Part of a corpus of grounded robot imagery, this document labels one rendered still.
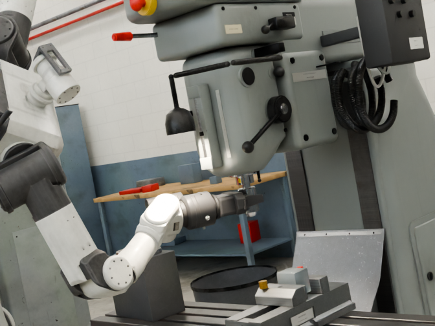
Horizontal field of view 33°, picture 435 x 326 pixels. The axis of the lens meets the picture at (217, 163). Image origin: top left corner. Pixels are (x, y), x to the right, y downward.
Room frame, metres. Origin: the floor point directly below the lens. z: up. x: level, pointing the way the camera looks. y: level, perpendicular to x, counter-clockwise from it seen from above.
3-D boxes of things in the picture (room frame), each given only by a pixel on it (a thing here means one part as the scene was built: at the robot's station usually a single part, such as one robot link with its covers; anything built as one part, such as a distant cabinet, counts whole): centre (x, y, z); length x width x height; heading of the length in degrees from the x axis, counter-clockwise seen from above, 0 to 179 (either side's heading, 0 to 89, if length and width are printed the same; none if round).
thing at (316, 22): (2.28, -0.41, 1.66); 0.80 x 0.23 x 0.20; 135
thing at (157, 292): (2.25, 0.29, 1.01); 0.22 x 0.12 x 0.20; 37
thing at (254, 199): (1.90, -0.07, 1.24); 0.06 x 0.02 x 0.03; 110
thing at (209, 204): (1.90, 0.02, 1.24); 0.13 x 0.12 x 0.10; 21
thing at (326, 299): (1.84, -0.11, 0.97); 0.35 x 0.15 x 0.11; 133
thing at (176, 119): (1.80, 0.07, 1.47); 0.07 x 0.07 x 0.06
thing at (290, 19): (1.88, -0.21, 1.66); 0.12 x 0.04 x 0.04; 135
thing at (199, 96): (1.85, 0.01, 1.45); 0.04 x 0.04 x 0.21; 45
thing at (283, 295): (1.82, -0.10, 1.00); 0.12 x 0.06 x 0.04; 43
